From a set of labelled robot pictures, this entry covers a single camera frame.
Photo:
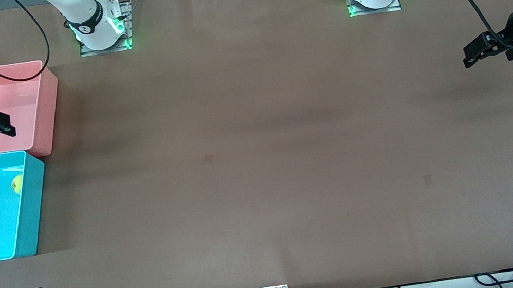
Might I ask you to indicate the yellow tennis ball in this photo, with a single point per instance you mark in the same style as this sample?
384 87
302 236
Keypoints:
19 184

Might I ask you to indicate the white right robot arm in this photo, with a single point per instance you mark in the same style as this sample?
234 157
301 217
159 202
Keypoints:
89 15

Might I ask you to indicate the pink plastic bin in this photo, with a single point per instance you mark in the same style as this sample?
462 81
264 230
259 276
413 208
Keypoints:
21 110

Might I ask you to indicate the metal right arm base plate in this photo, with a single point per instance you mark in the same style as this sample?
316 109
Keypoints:
127 25

